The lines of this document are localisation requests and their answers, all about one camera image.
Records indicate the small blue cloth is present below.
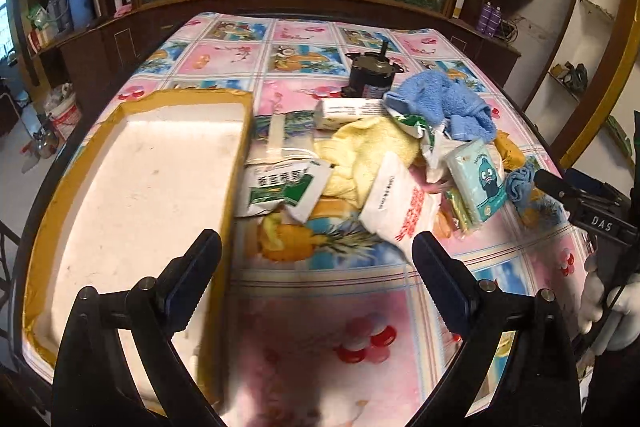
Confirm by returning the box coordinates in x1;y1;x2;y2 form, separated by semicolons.
506;162;555;229

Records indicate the orange yellow snack packet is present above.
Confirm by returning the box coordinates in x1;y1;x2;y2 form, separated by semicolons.
494;130;526;171

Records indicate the teal cartoon tissue pack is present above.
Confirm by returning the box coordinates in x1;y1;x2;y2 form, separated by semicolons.
446;139;506;225

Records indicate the white red-text packet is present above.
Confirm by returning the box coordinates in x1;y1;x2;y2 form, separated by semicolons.
359;152;442;263

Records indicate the large blue towel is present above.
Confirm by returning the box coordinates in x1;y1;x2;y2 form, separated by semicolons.
383;69;497;143

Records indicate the yellow cloth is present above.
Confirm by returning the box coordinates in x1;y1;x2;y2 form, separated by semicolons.
314;116;420;209

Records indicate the green white snack packet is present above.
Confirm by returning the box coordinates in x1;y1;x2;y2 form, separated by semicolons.
235;159;333;223

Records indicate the lemon print tissue pack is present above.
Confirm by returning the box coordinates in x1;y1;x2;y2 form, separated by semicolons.
314;98;385;130

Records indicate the clear wet-wipe packet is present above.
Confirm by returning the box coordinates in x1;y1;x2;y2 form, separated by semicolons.
246;110;316;165

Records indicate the white gloved right hand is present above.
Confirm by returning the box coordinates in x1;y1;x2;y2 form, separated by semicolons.
577;254;640;355

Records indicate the green yellow candy packet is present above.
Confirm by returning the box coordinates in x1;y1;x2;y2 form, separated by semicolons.
442;187;480;239

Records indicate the yellow-rimmed white foam tray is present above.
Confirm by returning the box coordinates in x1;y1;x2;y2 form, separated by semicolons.
21;89;253;383

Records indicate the purple bottles pair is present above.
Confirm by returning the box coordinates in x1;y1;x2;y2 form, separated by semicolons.
476;2;502;38

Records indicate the white plastic bucket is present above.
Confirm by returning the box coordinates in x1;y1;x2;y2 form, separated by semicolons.
43;82;82;141

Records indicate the black electric motor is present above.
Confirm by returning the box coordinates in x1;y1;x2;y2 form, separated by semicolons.
341;39;405;98

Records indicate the blue water jug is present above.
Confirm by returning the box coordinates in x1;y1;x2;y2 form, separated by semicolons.
67;0;93;30

